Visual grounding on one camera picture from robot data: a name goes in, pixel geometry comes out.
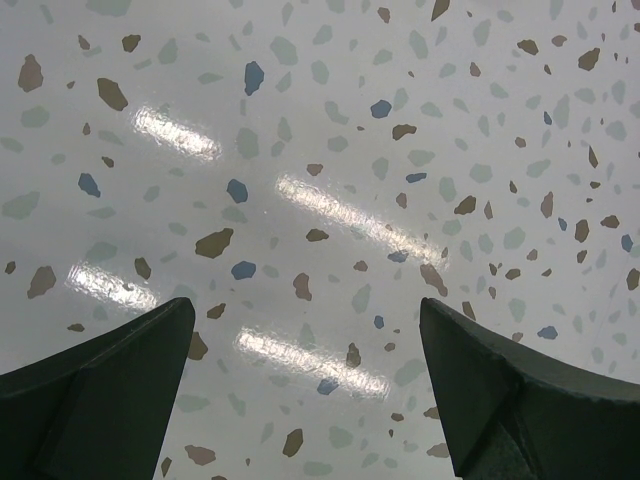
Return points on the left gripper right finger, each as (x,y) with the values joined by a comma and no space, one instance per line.
(510,412)

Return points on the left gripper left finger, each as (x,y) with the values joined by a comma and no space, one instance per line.
(100,409)

